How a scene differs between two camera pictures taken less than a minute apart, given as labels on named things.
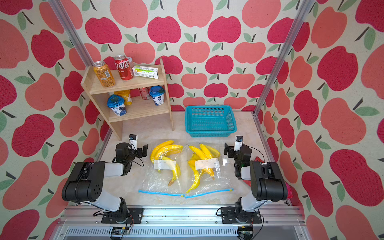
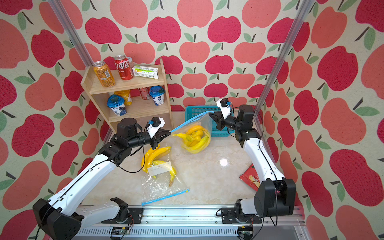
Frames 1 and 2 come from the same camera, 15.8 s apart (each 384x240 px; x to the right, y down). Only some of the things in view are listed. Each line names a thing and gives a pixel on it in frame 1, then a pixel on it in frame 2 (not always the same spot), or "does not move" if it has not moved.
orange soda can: (104, 74) does not move
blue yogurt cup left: (116, 103) does not move
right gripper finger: (226, 147) → (214, 115)
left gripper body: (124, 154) → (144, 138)
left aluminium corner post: (76, 39) does not move
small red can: (145, 92) does not move
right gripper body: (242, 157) → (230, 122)
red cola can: (124, 68) does not move
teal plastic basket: (212, 121) does not move
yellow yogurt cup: (126, 94) does not move
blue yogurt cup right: (157, 93) does not move
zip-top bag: (205, 174) → (193, 137)
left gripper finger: (145, 150) → (162, 138)
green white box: (147, 72) does not move
